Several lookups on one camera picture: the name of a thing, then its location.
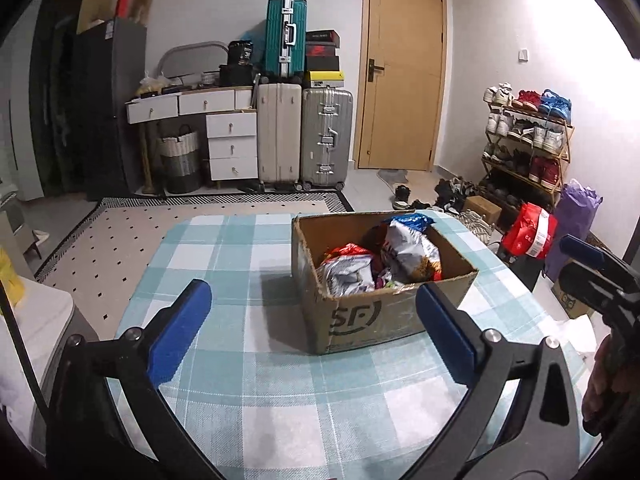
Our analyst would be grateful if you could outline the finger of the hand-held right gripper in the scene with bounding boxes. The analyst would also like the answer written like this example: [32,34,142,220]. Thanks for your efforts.
[556,259,613,312]
[558,234,640,286]

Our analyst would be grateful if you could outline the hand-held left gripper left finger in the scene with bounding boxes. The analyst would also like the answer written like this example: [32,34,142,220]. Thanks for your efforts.
[46,279,228,480]

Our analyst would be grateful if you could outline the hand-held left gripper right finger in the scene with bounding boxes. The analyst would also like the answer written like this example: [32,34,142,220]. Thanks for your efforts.
[407,281,583,480]

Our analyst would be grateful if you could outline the brown cardboard box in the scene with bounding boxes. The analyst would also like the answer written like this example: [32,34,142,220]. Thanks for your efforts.
[291,210,480,356]

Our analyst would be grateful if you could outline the white red noodle snack bag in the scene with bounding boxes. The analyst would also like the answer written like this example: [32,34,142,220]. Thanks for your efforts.
[381,219,444,282]

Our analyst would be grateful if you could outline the silver purple snack bag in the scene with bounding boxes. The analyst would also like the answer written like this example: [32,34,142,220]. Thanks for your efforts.
[319,254,377,295]

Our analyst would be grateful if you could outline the blue cookie packet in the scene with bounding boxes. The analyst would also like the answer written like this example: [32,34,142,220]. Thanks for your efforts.
[389,212,435,235]

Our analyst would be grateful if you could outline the red pie packet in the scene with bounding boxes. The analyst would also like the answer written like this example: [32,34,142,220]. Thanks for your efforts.
[321,242,375,263]

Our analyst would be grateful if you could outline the person's right hand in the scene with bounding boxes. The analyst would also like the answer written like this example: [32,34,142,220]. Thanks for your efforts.
[581,330,640,436]

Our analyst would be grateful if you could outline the open brown carton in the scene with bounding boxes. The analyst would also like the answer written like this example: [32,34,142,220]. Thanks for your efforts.
[551,275,596,321]

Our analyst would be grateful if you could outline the purple fabric bag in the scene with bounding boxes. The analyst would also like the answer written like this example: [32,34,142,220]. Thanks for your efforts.
[544,178,605,281]

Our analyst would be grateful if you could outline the black chair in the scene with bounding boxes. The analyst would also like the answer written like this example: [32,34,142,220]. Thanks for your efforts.
[497,250,545,293]

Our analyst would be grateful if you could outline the red shopping bag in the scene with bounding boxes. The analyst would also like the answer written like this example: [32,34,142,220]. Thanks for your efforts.
[501,202,558,261]

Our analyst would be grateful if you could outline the wooden shoe rack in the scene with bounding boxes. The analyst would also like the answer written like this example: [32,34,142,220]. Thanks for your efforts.
[480,102,576,211]

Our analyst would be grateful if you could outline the small cardboard carton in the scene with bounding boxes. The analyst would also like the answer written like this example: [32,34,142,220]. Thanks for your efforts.
[462,195,502,226]

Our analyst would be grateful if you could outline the cream dotted rug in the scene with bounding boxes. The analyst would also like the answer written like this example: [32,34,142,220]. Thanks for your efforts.
[34,189,356,341]

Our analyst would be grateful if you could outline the white grey side cabinet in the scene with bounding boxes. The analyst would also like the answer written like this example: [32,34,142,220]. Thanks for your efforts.
[0,272,76,456]

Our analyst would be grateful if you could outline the scattered dark shoes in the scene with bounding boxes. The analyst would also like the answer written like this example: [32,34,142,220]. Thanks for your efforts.
[391,176,501,241]

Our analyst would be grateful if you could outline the small grey door mat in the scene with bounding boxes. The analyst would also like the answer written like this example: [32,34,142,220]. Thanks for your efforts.
[376,167,410,187]

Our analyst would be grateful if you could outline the woven laundry basket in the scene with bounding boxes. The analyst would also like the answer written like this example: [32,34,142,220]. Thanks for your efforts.
[157,125,202,195]

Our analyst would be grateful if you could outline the yellow plastic bag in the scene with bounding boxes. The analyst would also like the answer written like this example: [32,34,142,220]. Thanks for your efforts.
[0,246,27,317]

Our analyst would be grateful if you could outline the white dresser with drawers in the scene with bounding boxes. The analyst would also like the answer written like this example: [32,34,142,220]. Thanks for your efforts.
[125,85,260,196]

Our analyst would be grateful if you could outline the beige suitcase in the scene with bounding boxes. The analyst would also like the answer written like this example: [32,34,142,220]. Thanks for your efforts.
[256,80,303,191]

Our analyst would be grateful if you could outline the wooden door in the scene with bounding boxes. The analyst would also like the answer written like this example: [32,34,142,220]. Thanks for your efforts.
[352,0,447,172]

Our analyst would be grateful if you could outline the dark grey refrigerator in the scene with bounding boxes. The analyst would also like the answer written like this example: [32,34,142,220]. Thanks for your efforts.
[72,17,148,201]

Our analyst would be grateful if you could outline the silver suitcase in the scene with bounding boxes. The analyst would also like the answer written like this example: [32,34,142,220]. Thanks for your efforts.
[299,86,354,192]

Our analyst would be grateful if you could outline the yellowish plastic bag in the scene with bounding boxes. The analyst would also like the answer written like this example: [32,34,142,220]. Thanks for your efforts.
[136,72,171,96]

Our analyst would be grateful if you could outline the dark tall wardrobe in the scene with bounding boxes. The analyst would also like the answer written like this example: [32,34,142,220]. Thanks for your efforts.
[30,0,93,198]

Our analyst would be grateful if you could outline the black storage box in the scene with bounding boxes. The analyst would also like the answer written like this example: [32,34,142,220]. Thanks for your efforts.
[219,63,258,87]

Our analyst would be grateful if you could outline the grey arched mirror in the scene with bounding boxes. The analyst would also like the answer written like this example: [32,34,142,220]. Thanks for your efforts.
[157,40,228,78]

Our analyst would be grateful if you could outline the yellow black shoe box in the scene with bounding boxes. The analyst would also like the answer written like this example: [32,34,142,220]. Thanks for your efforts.
[304,70,347,88]

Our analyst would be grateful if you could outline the black printed bag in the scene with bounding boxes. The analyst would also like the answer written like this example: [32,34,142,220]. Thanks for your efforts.
[227,40,253,67]

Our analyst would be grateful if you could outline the plain black shoe box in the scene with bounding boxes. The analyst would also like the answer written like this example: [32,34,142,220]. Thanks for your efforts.
[305,55,341,73]

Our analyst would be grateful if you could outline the teal suitcase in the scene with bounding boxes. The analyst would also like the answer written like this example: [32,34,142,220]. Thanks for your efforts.
[264,0,307,79]

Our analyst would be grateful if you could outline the brown paper bag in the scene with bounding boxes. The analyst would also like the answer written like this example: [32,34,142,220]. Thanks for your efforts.
[131,0,156,26]

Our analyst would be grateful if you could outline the black cable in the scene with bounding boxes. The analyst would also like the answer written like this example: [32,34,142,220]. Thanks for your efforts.
[0,277,51,436]

